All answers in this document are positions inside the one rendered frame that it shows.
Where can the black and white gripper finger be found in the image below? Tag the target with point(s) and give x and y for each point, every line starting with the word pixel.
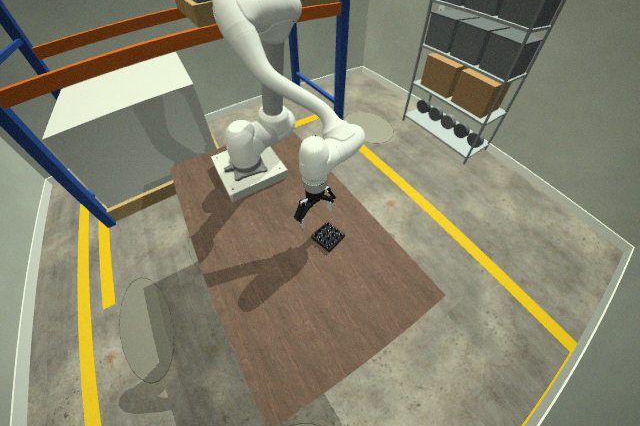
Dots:
pixel 302 210
pixel 327 198

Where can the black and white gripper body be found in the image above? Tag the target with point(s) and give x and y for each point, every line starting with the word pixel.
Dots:
pixel 311 197

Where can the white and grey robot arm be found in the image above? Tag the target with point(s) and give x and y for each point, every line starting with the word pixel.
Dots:
pixel 237 21

